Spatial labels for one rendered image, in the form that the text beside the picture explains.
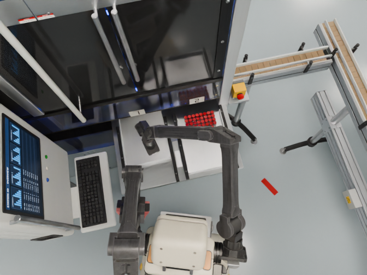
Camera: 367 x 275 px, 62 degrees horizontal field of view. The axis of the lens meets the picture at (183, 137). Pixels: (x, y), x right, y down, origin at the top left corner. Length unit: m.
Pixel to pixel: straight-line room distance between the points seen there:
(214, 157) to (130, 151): 0.48
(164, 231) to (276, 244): 1.56
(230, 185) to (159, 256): 0.38
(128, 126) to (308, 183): 1.62
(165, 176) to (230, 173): 0.60
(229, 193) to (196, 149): 0.58
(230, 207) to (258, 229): 1.36
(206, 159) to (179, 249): 0.70
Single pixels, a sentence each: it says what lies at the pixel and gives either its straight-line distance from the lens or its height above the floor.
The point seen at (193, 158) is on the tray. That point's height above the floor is 0.88.
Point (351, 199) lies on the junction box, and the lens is 2.27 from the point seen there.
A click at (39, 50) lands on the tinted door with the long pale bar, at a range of 1.24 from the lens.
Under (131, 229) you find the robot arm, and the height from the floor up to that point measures 1.58.
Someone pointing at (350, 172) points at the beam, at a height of 0.55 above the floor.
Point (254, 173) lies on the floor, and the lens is 2.67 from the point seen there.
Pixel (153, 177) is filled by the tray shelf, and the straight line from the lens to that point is 1.73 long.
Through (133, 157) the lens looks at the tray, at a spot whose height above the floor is 0.88.
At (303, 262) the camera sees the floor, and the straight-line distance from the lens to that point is 2.68.
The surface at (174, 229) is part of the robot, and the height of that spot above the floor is 1.36.
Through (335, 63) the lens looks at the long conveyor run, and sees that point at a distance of 2.13.
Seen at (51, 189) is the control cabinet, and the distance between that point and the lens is 1.67.
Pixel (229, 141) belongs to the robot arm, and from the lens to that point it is 1.15.
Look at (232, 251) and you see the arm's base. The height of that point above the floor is 1.23.
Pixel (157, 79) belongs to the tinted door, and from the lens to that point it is 1.46.
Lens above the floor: 2.55
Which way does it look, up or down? 70 degrees down
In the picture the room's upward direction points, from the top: 6 degrees counter-clockwise
